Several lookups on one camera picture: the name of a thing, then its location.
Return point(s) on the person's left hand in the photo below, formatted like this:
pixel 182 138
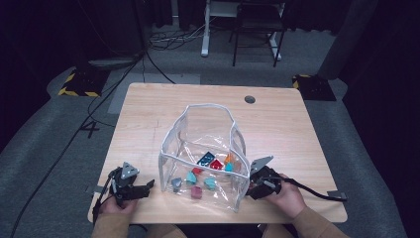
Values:
pixel 114 206

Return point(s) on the orange yellow toy brick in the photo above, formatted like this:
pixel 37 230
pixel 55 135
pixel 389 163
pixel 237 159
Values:
pixel 228 158

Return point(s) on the grey blue toy brick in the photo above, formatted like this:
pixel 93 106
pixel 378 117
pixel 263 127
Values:
pixel 176 183

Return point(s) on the person's right hand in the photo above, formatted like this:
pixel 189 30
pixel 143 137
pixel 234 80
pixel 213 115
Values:
pixel 289 200

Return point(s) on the dark blue toy brick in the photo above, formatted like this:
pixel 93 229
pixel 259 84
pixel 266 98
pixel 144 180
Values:
pixel 206 159

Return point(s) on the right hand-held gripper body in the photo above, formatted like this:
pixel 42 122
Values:
pixel 269 180

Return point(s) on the teal toy brick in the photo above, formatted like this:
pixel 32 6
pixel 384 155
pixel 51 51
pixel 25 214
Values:
pixel 210 183
pixel 191 178
pixel 229 167

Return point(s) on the grey curtain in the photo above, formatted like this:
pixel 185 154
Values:
pixel 346 39

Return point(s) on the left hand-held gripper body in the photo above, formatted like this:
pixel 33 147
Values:
pixel 124 180

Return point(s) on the transparent plastic bag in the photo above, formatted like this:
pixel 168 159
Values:
pixel 204 132

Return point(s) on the round table grommet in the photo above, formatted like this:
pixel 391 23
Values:
pixel 250 99

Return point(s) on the black yellow striped base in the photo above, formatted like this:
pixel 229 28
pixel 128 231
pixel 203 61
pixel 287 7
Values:
pixel 313 87
pixel 82 84

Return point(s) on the black chair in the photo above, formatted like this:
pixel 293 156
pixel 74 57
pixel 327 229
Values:
pixel 261 24

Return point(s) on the grey stand base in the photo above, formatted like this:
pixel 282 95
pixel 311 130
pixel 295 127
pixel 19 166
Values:
pixel 112 62

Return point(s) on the white desk frame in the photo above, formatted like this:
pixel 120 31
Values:
pixel 205 33

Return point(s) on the grey tape piece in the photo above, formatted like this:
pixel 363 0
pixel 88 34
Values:
pixel 94 190

